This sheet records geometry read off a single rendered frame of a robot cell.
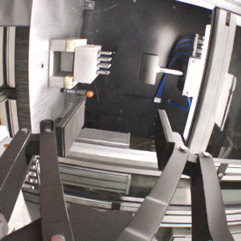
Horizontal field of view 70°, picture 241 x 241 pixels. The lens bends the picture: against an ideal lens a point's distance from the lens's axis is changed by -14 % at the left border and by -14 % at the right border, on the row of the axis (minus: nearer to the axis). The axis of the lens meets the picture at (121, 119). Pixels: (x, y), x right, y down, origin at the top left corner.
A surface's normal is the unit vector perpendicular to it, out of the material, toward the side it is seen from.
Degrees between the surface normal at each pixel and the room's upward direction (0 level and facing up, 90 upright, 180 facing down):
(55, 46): 90
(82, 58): 90
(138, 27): 90
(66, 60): 90
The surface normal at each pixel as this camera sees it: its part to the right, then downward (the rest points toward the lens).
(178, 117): -0.07, 0.40
